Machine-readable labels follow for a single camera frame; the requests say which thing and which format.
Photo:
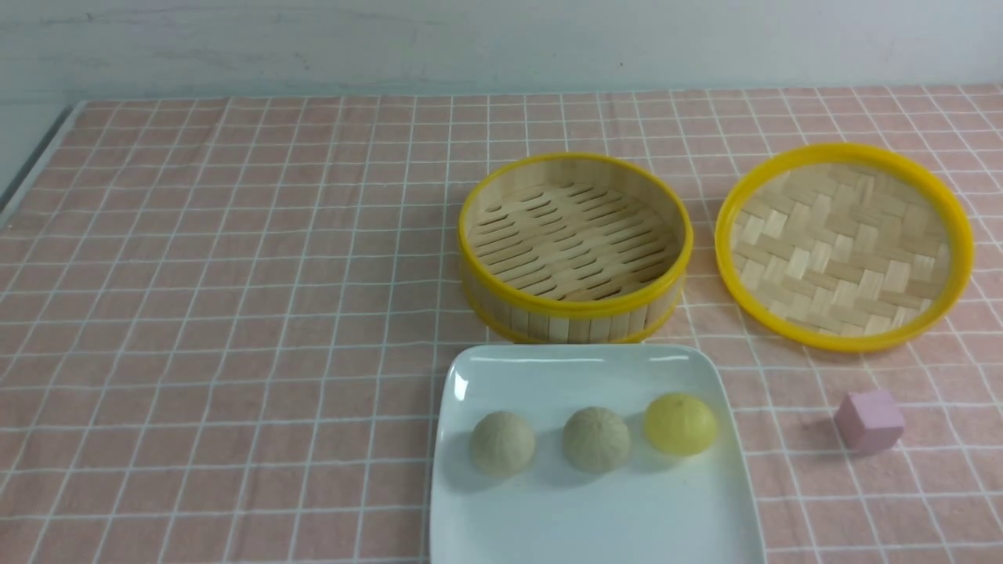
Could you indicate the beige steamed bun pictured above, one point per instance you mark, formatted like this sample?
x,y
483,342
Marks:
x,y
502,444
596,440

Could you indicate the woven bamboo steamer lid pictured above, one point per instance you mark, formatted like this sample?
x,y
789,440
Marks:
x,y
844,247

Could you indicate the white square plate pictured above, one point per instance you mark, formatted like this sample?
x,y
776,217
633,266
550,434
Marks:
x,y
654,509

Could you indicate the pink checkered tablecloth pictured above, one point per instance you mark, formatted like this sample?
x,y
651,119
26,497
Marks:
x,y
225,321

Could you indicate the pink cube block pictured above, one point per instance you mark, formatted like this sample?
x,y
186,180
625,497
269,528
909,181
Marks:
x,y
869,422

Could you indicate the yellow steamed bun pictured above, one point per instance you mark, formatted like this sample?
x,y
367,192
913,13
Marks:
x,y
680,425

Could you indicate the bamboo steamer basket yellow rim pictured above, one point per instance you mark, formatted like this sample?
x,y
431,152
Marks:
x,y
573,248

